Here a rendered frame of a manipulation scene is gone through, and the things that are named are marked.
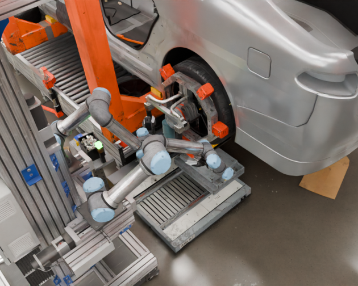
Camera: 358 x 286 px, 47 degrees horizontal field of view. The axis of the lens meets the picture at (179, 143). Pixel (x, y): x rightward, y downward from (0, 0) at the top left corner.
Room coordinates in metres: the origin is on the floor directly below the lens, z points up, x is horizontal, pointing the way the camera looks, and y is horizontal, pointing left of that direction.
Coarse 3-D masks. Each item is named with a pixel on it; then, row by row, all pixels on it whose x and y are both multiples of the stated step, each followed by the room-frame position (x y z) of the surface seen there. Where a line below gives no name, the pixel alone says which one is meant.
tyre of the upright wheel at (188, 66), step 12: (192, 60) 2.46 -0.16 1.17; (204, 60) 2.43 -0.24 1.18; (192, 72) 2.34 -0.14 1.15; (204, 72) 2.30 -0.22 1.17; (204, 84) 2.24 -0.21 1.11; (216, 84) 2.22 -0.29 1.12; (216, 96) 2.16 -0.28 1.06; (228, 108) 2.12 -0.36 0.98; (228, 120) 2.09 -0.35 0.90; (228, 132) 2.10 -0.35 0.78; (216, 144) 2.18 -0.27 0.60
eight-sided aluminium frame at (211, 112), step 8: (168, 80) 2.43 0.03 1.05; (176, 80) 2.35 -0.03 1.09; (184, 80) 2.30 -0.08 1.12; (192, 80) 2.29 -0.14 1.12; (168, 88) 2.51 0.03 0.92; (192, 88) 2.21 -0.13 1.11; (168, 96) 2.53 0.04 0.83; (168, 104) 2.50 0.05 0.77; (208, 104) 2.16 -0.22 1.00; (208, 112) 2.10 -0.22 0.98; (216, 112) 2.11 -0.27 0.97; (208, 120) 2.10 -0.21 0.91; (216, 120) 2.10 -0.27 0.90; (208, 128) 2.10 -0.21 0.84; (192, 136) 2.27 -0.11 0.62; (200, 136) 2.26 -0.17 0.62; (208, 136) 2.10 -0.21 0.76; (216, 136) 2.10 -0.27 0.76
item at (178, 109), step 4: (180, 104) 2.30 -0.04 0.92; (184, 104) 2.29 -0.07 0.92; (176, 108) 2.26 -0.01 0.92; (180, 108) 2.25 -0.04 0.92; (188, 108) 2.26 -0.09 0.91; (196, 108) 2.28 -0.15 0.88; (180, 112) 2.22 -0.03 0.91; (184, 112) 2.23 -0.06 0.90; (168, 116) 2.22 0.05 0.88; (184, 116) 2.20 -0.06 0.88; (168, 120) 2.23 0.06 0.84; (172, 120) 2.19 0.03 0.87; (168, 124) 2.23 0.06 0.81; (172, 124) 2.19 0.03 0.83; (172, 128) 2.20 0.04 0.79
